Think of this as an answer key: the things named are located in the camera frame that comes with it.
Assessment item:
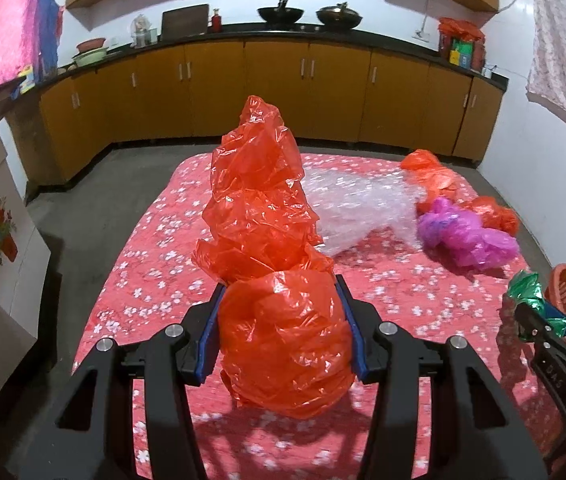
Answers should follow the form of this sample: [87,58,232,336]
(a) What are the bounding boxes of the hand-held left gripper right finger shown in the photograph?
[334,275,548,480]

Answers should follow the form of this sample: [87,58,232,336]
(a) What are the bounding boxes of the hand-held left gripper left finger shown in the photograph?
[20,283,227,480]

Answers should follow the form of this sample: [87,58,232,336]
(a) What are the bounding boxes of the green foil wrapper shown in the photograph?
[507,269,566,338]

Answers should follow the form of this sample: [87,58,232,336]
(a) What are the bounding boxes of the large red plastic bag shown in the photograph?
[192,95,359,420]

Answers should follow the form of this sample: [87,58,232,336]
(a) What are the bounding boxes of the purple plastic bag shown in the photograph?
[417,196,520,270]

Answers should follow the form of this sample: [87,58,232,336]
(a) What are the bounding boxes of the small red plastic bag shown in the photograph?
[468,196,520,237]
[399,149,461,216]

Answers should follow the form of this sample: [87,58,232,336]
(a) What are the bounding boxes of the red floral tablecloth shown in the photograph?
[70,152,566,480]

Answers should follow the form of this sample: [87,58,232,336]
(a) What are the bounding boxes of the clear plastic bag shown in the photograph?
[300,166,431,257]

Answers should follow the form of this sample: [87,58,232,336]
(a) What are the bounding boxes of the wooden base cabinets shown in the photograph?
[6,40,506,198]

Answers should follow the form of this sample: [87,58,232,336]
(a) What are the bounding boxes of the stacked bowls on counter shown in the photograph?
[70,46,110,67]

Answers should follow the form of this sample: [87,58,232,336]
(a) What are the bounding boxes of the black kitchen countertop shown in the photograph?
[38,22,510,93]

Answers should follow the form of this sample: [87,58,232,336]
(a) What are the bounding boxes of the small colourful rag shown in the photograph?
[13,64,36,96]

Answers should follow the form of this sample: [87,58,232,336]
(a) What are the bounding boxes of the glass jar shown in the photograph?
[130,14,156,48]

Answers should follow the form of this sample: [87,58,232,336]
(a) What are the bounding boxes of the dark wooden cutting board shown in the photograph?
[160,4,210,41]

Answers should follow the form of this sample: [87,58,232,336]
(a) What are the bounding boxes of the black gas hob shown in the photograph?
[255,20,366,32]

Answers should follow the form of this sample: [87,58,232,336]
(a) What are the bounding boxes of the black wok right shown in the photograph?
[315,2,364,28]

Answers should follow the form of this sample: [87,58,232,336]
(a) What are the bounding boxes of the black wok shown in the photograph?
[315,2,364,28]
[256,0,305,25]

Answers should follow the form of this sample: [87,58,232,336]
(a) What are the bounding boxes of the blue hanging cloth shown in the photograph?
[38,0,66,81]

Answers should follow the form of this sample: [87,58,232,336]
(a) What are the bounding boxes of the white power cable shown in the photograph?
[420,0,444,35]

